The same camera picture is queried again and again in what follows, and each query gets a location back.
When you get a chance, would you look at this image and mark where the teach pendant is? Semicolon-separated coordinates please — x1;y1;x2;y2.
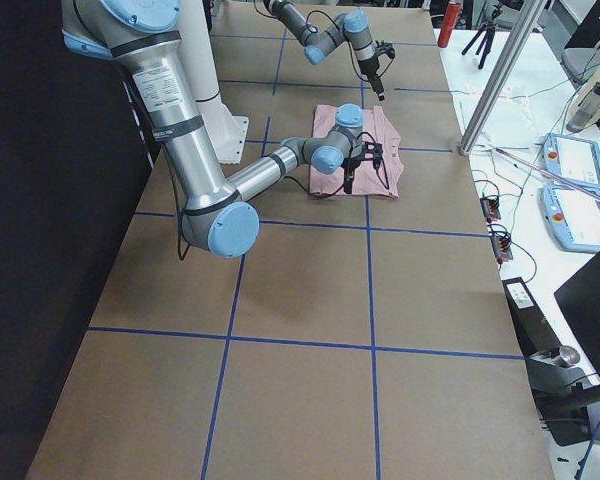
540;185;600;254
542;133;600;191

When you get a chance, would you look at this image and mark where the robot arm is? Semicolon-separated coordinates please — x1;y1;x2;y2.
61;1;365;258
264;1;395;101

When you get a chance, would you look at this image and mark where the aluminium frame post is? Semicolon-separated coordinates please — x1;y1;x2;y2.
458;0;545;156

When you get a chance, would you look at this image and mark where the pink Snoopy t-shirt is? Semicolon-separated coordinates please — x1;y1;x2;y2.
309;106;404;198

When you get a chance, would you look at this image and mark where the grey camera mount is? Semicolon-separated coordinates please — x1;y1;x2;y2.
525;356;600;447

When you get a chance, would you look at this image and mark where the orange circuit board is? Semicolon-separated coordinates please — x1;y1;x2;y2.
490;230;513;265
480;195;501;223

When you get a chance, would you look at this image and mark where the red cylinder bottle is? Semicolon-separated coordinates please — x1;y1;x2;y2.
437;0;461;48

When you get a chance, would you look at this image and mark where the upper teach pendant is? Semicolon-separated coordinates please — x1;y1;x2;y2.
542;133;600;191

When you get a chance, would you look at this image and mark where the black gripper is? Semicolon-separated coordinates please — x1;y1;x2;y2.
357;57;385;101
342;152;366;194

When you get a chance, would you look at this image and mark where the black monitor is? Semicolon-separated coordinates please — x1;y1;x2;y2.
554;251;600;376

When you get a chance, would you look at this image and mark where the lower teach pendant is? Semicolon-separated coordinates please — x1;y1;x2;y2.
540;185;600;254

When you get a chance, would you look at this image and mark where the black camera tripod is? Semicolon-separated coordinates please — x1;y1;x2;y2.
461;3;502;70

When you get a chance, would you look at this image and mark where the clear water bottle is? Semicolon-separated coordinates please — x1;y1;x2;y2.
566;81;600;133

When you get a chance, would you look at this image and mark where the black power box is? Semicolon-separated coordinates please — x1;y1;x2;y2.
502;277;561;357

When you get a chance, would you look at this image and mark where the upper orange circuit board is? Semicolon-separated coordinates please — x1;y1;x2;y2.
480;195;501;223

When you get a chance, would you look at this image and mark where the lower orange circuit board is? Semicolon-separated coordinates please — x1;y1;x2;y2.
490;230;513;265

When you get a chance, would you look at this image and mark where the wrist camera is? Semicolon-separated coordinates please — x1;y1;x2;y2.
363;142;383;171
375;40;396;61

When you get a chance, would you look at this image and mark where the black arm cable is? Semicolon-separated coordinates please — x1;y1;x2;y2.
177;130;391;261

